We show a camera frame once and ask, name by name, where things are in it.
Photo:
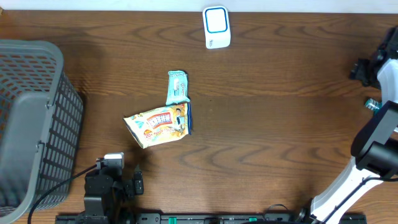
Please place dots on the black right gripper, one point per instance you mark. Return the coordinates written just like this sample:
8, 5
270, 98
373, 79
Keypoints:
356, 73

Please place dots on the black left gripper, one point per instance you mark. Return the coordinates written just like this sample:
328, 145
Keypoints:
130, 188

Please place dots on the blue mouthwash bottle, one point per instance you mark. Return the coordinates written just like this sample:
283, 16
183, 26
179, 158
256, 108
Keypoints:
373, 105

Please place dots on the yellow snack bag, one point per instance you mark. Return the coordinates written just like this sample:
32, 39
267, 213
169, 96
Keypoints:
160, 125

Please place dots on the green wet wipes pack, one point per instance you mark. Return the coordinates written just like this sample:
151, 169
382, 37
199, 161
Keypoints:
177, 88

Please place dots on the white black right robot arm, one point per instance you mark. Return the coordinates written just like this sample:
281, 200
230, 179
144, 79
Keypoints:
373, 151

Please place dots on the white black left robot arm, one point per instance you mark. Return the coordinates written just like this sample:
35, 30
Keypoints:
106, 196

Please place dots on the white barcode scanner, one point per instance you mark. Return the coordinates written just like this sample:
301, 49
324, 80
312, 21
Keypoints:
216, 27

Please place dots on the grey plastic shopping basket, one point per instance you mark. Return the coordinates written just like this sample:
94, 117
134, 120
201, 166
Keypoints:
41, 119

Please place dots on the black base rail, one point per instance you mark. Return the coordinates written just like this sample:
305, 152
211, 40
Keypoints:
156, 218

